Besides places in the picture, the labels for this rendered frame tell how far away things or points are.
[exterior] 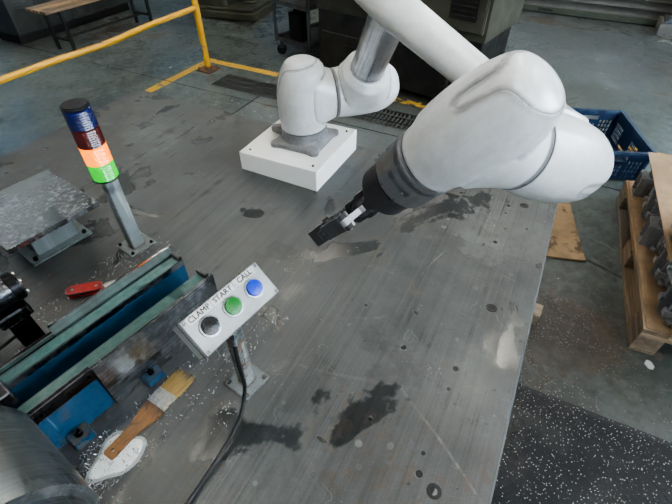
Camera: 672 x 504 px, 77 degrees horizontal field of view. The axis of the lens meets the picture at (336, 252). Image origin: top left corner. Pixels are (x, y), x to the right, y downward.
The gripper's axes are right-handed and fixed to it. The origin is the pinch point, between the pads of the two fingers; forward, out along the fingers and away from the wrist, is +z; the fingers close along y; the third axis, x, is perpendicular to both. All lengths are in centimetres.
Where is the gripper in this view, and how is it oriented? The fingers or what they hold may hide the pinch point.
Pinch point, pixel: (325, 231)
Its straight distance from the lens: 72.9
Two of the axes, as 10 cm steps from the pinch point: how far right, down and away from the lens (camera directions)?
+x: 6.3, 7.7, 1.1
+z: -5.1, 3.0, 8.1
